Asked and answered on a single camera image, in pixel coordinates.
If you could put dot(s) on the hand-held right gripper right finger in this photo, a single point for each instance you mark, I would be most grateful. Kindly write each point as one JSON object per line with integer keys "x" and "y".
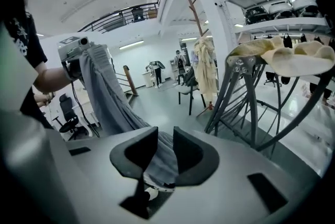
{"x": 193, "y": 162}

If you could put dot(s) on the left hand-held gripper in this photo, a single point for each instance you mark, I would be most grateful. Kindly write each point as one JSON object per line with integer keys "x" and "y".
{"x": 70, "y": 47}

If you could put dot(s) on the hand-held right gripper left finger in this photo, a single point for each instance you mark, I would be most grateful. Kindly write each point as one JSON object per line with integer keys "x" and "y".
{"x": 136, "y": 155}

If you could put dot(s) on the grey clothes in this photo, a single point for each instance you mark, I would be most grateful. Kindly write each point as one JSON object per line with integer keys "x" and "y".
{"x": 110, "y": 102}

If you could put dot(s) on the yellow clothes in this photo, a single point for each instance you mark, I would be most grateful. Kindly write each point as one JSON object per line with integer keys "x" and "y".
{"x": 301, "y": 60}

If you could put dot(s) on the person's left forearm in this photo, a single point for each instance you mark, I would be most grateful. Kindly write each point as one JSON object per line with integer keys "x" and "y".
{"x": 49, "y": 79}

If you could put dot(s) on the fluorescent ceiling light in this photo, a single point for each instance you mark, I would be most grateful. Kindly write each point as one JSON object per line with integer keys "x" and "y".
{"x": 131, "y": 45}

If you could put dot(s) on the black metal railing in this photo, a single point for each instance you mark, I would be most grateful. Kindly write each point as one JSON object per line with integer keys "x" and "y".
{"x": 117, "y": 18}

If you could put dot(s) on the person's black and white shoe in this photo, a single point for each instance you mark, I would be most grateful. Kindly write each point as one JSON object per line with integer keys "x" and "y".
{"x": 159, "y": 187}

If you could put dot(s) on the white cabinet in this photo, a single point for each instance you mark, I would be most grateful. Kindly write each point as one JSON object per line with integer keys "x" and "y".
{"x": 148, "y": 79}

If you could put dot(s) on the cardboard box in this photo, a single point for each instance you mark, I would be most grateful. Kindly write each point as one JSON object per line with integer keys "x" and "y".
{"x": 152, "y": 14}

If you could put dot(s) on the white table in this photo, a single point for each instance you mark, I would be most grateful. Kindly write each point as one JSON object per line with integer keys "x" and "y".
{"x": 85, "y": 110}

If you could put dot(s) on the black office chair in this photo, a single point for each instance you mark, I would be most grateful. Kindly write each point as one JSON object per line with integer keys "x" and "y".
{"x": 66, "y": 110}
{"x": 270, "y": 76}

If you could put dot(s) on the person's black printed shirt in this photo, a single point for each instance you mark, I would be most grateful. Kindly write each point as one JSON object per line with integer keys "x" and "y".
{"x": 23, "y": 39}

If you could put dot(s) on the black jacket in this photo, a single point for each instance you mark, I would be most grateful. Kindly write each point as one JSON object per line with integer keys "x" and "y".
{"x": 189, "y": 76}

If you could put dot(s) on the cream garment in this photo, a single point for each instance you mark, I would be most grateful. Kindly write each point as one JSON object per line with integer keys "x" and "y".
{"x": 205, "y": 71}

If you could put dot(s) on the wooden coat rack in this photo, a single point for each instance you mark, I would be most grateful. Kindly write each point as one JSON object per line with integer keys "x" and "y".
{"x": 195, "y": 13}

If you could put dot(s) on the grey metal drying rack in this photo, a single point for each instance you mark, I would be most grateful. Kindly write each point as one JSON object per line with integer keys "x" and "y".
{"x": 242, "y": 63}

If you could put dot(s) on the black hanging clip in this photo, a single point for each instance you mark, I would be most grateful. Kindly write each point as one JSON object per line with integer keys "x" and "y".
{"x": 318, "y": 41}
{"x": 303, "y": 38}
{"x": 288, "y": 42}

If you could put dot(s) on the white metal shelving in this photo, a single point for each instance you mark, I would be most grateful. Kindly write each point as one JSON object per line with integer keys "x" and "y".
{"x": 274, "y": 26}

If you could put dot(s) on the black rounded shell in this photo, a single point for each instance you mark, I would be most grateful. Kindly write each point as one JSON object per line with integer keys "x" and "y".
{"x": 256, "y": 16}

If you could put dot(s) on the white rounded shell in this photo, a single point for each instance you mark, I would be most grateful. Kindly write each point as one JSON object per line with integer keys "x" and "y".
{"x": 281, "y": 9}
{"x": 306, "y": 7}

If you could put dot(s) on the brown wooden post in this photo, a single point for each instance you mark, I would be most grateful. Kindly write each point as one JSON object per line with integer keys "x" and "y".
{"x": 131, "y": 81}

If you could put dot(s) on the grey chair with black frame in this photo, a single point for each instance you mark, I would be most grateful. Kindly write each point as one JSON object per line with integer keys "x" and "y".
{"x": 185, "y": 89}

